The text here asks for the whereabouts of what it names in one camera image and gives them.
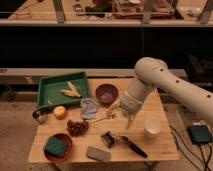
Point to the dark grape bunch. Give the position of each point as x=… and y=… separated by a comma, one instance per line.
x=76, y=129

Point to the green sponge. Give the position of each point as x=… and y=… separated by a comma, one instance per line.
x=55, y=146

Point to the purple bowl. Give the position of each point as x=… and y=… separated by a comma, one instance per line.
x=106, y=93

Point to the metal measuring cup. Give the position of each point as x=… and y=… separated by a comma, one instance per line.
x=40, y=116

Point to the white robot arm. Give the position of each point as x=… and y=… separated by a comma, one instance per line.
x=151, y=73

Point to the black foot pedal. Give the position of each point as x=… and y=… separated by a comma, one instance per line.
x=199, y=134

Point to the white paper cup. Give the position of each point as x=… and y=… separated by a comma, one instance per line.
x=152, y=127

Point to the yellow round fruit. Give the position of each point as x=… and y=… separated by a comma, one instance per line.
x=60, y=112

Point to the beige covered gripper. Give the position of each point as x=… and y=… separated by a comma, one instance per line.
x=130, y=104

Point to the grey rectangular block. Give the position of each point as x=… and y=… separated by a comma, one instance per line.
x=98, y=154

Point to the blue grey cloth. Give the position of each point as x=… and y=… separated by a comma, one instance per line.
x=89, y=108

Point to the black handled tool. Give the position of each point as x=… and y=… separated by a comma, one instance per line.
x=131, y=145

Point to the green plastic tray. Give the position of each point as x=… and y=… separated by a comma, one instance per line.
x=51, y=91

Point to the orange bowl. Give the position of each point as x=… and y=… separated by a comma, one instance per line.
x=68, y=141

